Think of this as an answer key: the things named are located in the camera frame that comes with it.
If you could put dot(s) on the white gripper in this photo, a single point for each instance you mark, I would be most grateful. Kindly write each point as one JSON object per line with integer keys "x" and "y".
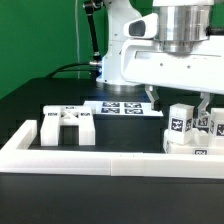
{"x": 201, "y": 70}

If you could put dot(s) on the white chair seat part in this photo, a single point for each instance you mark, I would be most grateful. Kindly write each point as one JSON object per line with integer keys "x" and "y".
{"x": 198, "y": 145}

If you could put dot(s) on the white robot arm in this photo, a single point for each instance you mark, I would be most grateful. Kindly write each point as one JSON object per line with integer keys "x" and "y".
{"x": 174, "y": 47}

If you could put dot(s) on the white chair back part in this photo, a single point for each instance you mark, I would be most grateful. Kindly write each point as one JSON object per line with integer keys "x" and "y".
{"x": 57, "y": 116}

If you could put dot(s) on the small tagged white cube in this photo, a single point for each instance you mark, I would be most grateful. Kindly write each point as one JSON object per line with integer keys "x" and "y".
{"x": 202, "y": 122}

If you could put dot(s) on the white sheet with tags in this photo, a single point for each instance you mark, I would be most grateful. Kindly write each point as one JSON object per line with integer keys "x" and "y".
{"x": 122, "y": 108}

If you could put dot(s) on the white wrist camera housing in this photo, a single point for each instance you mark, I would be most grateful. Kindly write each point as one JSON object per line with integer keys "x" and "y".
{"x": 143, "y": 28}

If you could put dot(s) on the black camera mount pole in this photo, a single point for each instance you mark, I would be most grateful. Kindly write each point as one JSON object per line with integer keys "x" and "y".
{"x": 90, "y": 7}

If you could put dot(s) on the white U-shaped border frame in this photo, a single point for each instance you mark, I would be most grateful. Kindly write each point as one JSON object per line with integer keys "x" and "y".
{"x": 16, "y": 156}

